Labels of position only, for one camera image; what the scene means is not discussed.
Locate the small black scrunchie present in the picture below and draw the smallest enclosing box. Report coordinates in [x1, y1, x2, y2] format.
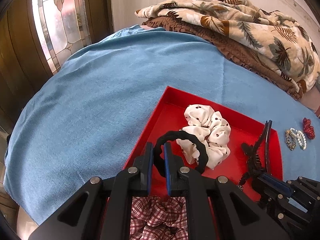
[153, 131, 209, 178]

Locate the red plaid scrunchie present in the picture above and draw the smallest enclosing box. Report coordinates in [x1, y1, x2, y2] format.
[130, 196, 188, 240]

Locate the leopard print bracelet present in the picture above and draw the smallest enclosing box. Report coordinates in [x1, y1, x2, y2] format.
[285, 129, 297, 151]

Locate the large white pearl bracelet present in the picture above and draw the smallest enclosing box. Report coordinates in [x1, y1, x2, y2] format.
[295, 129, 308, 151]

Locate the red polka dot scrunchie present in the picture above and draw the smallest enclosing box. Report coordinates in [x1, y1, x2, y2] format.
[302, 118, 315, 140]

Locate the black hair claw clip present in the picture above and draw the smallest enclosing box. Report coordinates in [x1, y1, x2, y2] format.
[239, 120, 272, 185]

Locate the white dotted scrunchie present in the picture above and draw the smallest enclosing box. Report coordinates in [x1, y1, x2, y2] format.
[182, 105, 231, 170]

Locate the blue bed sheet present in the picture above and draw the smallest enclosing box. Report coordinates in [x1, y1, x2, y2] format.
[4, 25, 319, 224]

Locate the brown ruffled blanket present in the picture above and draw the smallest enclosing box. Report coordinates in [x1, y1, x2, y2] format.
[142, 16, 304, 100]

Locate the leaf patterned blanket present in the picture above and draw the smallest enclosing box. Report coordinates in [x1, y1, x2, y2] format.
[135, 0, 319, 92]

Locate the stained glass window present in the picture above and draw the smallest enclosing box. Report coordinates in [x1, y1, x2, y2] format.
[31, 0, 92, 74]

